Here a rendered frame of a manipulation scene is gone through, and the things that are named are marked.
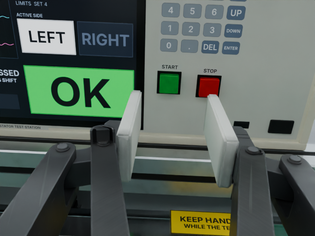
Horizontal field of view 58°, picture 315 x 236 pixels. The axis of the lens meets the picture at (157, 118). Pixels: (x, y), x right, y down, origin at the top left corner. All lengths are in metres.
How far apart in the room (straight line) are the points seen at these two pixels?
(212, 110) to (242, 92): 0.10
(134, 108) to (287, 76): 0.17
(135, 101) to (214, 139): 0.06
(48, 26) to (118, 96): 0.09
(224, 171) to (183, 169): 0.13
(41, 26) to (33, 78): 0.05
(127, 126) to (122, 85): 0.13
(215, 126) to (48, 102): 0.19
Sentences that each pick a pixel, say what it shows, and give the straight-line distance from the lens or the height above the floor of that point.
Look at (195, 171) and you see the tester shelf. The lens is 0.29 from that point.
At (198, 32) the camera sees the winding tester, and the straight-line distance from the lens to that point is 0.27.
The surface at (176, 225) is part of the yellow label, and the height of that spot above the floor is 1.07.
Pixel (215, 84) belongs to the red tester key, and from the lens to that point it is 0.27.
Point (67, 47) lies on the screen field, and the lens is 0.28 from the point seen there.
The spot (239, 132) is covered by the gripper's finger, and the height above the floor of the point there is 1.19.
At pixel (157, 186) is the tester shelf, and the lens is 0.30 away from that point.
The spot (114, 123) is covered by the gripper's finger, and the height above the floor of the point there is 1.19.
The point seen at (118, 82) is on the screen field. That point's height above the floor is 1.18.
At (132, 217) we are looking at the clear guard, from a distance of 0.29.
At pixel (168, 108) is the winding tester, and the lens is 0.28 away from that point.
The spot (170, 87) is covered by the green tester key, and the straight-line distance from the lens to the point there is 0.27.
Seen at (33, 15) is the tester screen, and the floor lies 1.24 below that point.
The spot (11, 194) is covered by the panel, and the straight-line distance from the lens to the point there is 0.57.
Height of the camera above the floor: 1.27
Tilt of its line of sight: 25 degrees down
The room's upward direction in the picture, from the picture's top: 2 degrees clockwise
